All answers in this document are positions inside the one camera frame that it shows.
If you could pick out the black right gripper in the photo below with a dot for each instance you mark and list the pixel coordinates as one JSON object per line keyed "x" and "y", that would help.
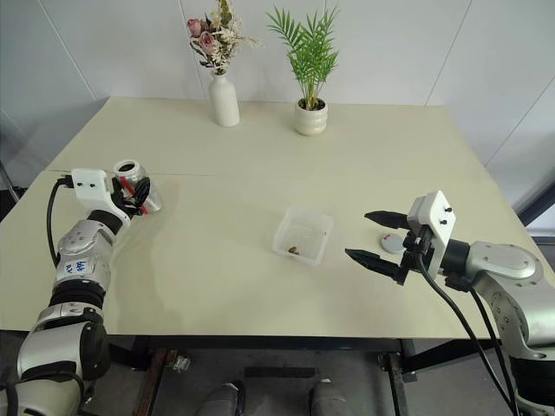
{"x": 409, "y": 263}

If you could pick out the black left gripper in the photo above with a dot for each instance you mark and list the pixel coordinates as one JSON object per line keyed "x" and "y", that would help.
{"x": 123, "y": 201}

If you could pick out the small white round lid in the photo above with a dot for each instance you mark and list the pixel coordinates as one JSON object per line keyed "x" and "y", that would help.
{"x": 390, "y": 245}

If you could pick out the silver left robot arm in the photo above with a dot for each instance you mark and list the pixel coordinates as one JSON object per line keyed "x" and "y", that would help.
{"x": 78, "y": 242}

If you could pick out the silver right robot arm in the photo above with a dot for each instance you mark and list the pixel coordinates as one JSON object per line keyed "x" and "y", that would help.
{"x": 507, "y": 264}

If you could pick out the clear plastic square container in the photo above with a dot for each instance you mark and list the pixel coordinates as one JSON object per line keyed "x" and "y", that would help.
{"x": 303, "y": 234}

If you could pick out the white handwritten sticker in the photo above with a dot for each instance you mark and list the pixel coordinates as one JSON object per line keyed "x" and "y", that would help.
{"x": 77, "y": 266}

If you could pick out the white ceramic vase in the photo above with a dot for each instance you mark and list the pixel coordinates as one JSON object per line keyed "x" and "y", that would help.
{"x": 224, "y": 104}

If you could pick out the white ribbed plant pot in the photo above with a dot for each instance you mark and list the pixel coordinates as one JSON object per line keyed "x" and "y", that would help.
{"x": 311, "y": 121}

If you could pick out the black flat bar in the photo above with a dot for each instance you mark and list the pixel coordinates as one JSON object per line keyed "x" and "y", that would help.
{"x": 279, "y": 372}

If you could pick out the dark grey rounded shape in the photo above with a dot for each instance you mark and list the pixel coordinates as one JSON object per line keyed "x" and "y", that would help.
{"x": 326, "y": 398}
{"x": 223, "y": 401}

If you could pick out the dried pink flower bouquet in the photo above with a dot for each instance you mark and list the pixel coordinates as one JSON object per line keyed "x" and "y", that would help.
{"x": 208, "y": 41}

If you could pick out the green palm plant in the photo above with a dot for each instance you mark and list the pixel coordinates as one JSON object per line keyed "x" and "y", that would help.
{"x": 310, "y": 47}

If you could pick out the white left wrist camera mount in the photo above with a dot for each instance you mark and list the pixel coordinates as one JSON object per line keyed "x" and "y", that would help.
{"x": 89, "y": 184}

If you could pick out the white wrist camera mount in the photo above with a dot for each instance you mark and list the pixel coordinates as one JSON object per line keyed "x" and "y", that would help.
{"x": 438, "y": 221}
{"x": 89, "y": 184}

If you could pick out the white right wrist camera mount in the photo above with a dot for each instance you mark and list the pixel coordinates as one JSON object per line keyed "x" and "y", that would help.
{"x": 438, "y": 221}

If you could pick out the black metal table frame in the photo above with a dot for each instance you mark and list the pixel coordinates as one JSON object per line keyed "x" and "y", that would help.
{"x": 260, "y": 344}

